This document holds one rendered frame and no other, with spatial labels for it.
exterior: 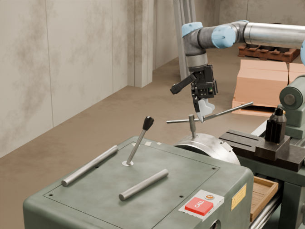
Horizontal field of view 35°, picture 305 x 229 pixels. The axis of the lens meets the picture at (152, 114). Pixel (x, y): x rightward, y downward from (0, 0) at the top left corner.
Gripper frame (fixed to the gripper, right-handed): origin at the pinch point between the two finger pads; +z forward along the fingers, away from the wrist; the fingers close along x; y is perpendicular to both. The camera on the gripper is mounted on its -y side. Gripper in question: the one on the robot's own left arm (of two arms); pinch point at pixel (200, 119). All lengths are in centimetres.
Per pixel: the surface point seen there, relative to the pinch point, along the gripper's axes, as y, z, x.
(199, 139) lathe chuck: -1.0, 7.1, -2.7
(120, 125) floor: -162, 80, 275
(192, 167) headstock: 2.4, 7.6, -28.2
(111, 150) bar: -24.0, -0.4, -29.7
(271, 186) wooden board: 17, 45, 37
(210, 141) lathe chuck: 2.9, 8.3, -2.4
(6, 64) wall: -213, -9, 184
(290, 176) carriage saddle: 25, 45, 47
